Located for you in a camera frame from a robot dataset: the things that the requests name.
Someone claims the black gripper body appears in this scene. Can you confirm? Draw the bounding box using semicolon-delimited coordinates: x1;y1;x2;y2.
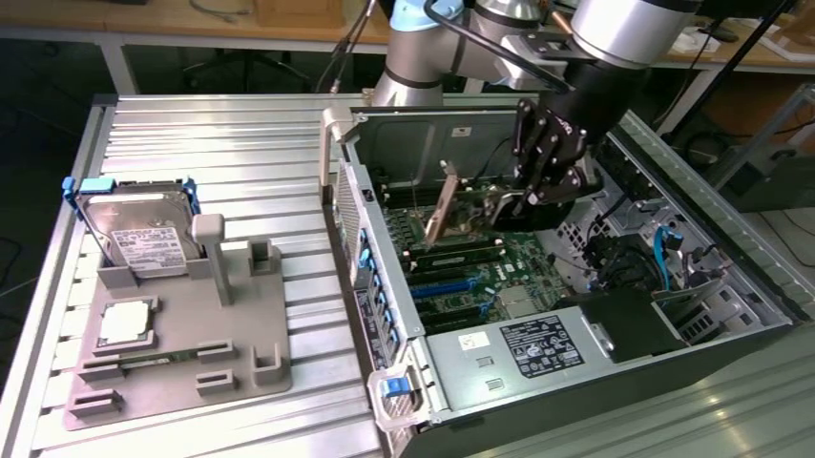
547;57;654;147

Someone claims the graphics card with black fan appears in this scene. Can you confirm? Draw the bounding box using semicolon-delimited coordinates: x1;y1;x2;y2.
422;159;578;250

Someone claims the silver disk bay cage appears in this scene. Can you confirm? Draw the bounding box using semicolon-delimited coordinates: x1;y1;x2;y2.
538;142;640;249

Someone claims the white plastic desk item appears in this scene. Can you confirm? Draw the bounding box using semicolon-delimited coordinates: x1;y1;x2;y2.
674;26;722;53

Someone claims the green motherboard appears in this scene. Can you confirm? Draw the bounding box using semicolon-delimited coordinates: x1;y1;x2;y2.
380;183;578;335

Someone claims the black RAM slot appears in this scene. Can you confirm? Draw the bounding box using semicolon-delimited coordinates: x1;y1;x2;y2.
380;180;472;198
383;190;476;207

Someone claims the black RAM stick with label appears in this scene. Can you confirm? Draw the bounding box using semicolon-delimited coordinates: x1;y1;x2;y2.
410;250;508;274

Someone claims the silver chipset heatsink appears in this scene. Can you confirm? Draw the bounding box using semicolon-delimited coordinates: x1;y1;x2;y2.
495;287;550;320

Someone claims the black tripod leg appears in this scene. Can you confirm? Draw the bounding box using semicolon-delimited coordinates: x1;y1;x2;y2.
655;0;800;133

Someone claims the blue expansion slot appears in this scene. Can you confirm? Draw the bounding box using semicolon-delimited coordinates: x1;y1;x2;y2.
408;278;487;301

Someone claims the black monitor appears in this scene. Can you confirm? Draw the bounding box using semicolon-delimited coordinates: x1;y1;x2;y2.
698;0;800;42

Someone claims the black expansion slot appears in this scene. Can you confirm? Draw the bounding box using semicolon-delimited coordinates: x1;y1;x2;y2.
419;304;492;333

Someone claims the dark equipment box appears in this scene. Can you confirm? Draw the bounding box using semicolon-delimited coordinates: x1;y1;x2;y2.
731;142;815;214

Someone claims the grey power supply unit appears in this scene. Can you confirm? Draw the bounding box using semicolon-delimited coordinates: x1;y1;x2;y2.
423;304;618;414

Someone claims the black office chair base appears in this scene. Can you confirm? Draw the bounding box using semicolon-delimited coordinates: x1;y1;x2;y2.
183;47;307;94

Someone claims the open black PC case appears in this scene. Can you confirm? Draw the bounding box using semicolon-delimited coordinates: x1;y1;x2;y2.
318;105;804;458

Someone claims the silver hard disk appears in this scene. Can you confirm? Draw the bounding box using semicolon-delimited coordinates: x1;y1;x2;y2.
81;191;199;281

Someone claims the blue disk caddy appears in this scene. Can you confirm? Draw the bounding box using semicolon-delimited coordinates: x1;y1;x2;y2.
61;175;204;268

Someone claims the green RAM stick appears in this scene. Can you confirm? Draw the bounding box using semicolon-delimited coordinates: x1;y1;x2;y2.
120;349;203;368

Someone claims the silver CPU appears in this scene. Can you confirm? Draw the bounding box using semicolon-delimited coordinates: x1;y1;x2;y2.
99;304;155;343

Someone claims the grey parts rack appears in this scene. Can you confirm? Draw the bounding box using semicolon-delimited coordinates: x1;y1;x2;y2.
61;213;295;433

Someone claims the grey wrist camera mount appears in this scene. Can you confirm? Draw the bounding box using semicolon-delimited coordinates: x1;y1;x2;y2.
499;32;598;92

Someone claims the black wire bundle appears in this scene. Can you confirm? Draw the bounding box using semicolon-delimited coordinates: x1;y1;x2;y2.
582;231;660;293

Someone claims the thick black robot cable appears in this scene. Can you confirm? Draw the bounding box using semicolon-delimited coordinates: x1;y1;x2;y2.
422;0;578;95

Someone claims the blue disk wire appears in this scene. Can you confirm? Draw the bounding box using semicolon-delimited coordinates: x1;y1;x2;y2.
650;223;687;293

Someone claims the wooden desk white frame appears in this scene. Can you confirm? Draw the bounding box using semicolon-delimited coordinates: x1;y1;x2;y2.
0;0;815;135

